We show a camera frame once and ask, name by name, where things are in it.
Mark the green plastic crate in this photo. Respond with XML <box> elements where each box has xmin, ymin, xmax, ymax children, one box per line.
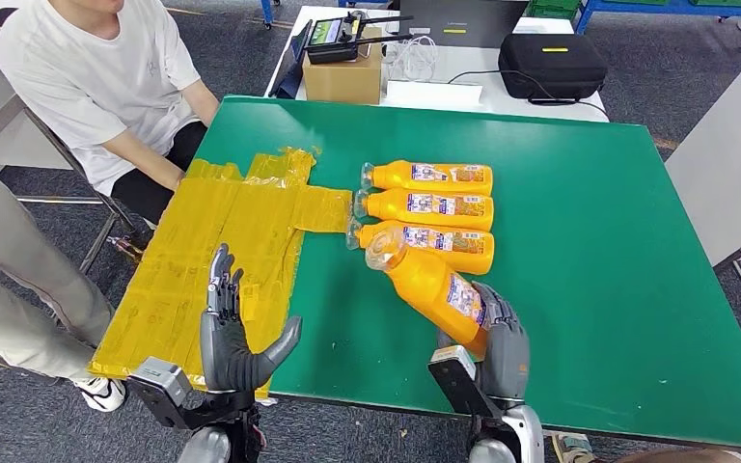
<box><xmin>525</xmin><ymin>0</ymin><xmax>582</xmax><ymax>20</ymax></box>

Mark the seated person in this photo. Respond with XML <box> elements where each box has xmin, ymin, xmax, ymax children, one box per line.
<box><xmin>0</xmin><ymin>0</ymin><xmax>222</xmax><ymax>225</ymax></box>

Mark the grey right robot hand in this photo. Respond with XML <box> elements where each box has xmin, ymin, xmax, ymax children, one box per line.
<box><xmin>472</xmin><ymin>282</ymin><xmax>532</xmax><ymax>405</ymax></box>

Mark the white table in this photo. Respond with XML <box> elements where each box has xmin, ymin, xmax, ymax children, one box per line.
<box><xmin>262</xmin><ymin>5</ymin><xmax>610</xmax><ymax>123</ymax></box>

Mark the blue steel rack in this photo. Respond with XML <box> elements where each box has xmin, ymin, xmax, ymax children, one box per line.
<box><xmin>574</xmin><ymin>0</ymin><xmax>741</xmax><ymax>49</ymax></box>

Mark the yellow taped sheet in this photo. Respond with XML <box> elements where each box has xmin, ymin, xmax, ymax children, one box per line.
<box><xmin>88</xmin><ymin>147</ymin><xmax>354</xmax><ymax>400</ymax></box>

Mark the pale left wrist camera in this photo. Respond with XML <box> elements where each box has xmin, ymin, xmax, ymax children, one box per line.
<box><xmin>125</xmin><ymin>356</ymin><xmax>196</xmax><ymax>430</ymax></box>

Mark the brown cardboard box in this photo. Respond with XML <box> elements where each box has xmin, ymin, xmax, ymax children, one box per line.
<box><xmin>301</xmin><ymin>26</ymin><xmax>385</xmax><ymax>106</ymax></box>

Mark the dark grey flat case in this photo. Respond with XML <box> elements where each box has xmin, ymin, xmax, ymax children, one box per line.
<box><xmin>398</xmin><ymin>0</ymin><xmax>529</xmax><ymax>50</ymax></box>

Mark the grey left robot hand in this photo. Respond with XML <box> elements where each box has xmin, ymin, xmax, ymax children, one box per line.
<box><xmin>199</xmin><ymin>242</ymin><xmax>303</xmax><ymax>395</ymax></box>

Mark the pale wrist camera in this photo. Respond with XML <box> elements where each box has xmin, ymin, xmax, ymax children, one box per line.
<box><xmin>427</xmin><ymin>344</ymin><xmax>494</xmax><ymax>420</ymax></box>
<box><xmin>125</xmin><ymin>356</ymin><xmax>196</xmax><ymax>430</ymax></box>

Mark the standing person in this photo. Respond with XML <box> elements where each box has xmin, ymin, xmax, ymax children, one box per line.
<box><xmin>0</xmin><ymin>150</ymin><xmax>129</xmax><ymax>414</ymax></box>

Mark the orange detergent bottle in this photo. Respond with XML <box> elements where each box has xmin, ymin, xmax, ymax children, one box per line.
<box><xmin>352</xmin><ymin>186</ymin><xmax>495</xmax><ymax>232</ymax></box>
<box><xmin>365</xmin><ymin>229</ymin><xmax>493</xmax><ymax>359</ymax></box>
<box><xmin>345</xmin><ymin>219</ymin><xmax>496</xmax><ymax>276</ymax></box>
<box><xmin>360</xmin><ymin>159</ymin><xmax>494</xmax><ymax>197</ymax></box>

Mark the white coiled cable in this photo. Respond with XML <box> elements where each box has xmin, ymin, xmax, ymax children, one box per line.
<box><xmin>383</xmin><ymin>35</ymin><xmax>439</xmax><ymax>83</ymax></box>

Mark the white flat box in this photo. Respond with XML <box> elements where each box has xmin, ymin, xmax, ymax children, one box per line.
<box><xmin>383</xmin><ymin>79</ymin><xmax>483</xmax><ymax>111</ymax></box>

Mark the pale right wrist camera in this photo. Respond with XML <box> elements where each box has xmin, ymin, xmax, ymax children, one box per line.
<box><xmin>427</xmin><ymin>344</ymin><xmax>494</xmax><ymax>420</ymax></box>

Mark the grey table with metal legs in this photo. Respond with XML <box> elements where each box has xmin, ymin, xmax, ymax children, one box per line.
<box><xmin>664</xmin><ymin>32</ymin><xmax>741</xmax><ymax>349</ymax></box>

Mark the black cable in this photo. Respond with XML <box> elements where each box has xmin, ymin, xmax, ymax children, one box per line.
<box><xmin>447</xmin><ymin>68</ymin><xmax>610</xmax><ymax>120</ymax></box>

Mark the dark blue tablet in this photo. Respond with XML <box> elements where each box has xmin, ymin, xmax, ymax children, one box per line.
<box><xmin>267</xmin><ymin>18</ymin><xmax>315</xmax><ymax>100</ymax></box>

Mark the black remote controller with antennas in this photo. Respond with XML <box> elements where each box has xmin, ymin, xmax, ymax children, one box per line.
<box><xmin>305</xmin><ymin>11</ymin><xmax>415</xmax><ymax>66</ymax></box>

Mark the black carrying case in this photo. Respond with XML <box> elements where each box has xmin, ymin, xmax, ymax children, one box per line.
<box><xmin>498</xmin><ymin>33</ymin><xmax>608</xmax><ymax>102</ymax></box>

